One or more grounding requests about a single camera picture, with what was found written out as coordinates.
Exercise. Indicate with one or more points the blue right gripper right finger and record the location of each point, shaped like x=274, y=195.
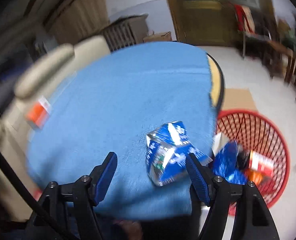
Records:
x=201, y=179

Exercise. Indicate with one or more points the beige curtain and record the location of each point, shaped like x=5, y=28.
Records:
x=71, y=21

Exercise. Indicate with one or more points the orange white carton box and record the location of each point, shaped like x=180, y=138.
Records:
x=39, y=113

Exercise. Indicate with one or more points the orange crumpled wrapper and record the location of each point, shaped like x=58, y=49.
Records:
x=259, y=178

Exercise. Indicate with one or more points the blue toothpaste box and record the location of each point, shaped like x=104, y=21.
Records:
x=219, y=141

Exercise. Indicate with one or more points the grey slatted cabinet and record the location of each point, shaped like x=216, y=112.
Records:
x=125, y=32

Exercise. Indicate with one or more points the red white medicine box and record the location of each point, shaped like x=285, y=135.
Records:
x=261, y=163

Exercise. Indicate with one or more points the beige leather sofa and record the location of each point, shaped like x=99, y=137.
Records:
x=43, y=78

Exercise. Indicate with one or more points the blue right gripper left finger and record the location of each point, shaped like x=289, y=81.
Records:
x=102, y=177

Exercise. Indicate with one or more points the blue plastic bag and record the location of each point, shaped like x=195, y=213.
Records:
x=225, y=162

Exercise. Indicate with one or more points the small blue crushed carton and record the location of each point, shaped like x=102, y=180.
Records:
x=167, y=148

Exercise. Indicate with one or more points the chair with red clothing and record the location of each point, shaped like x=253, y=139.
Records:
x=247, y=28

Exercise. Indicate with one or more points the flat cardboard box under basket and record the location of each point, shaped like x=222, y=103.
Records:
x=236, y=98

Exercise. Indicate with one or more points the red mesh trash basket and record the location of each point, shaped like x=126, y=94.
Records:
x=256, y=132

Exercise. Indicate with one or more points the wooden double door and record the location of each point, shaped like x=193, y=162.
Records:
x=214, y=22

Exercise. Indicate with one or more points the cardboard box by wall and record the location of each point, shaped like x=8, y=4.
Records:
x=158, y=37

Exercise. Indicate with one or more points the blue tablecloth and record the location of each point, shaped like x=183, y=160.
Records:
x=110, y=106

